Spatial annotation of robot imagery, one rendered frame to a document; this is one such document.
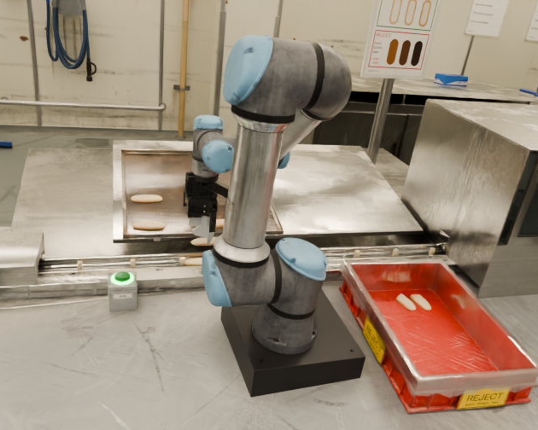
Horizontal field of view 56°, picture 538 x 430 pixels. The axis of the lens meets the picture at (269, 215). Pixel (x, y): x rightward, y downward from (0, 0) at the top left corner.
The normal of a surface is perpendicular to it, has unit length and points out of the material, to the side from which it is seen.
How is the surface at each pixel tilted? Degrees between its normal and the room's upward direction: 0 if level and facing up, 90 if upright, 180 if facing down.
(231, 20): 90
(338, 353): 4
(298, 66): 65
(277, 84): 90
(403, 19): 90
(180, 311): 0
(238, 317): 4
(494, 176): 90
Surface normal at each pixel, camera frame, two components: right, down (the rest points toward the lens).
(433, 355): 0.11, -0.89
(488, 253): -0.96, 0.01
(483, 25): 0.26, 0.46
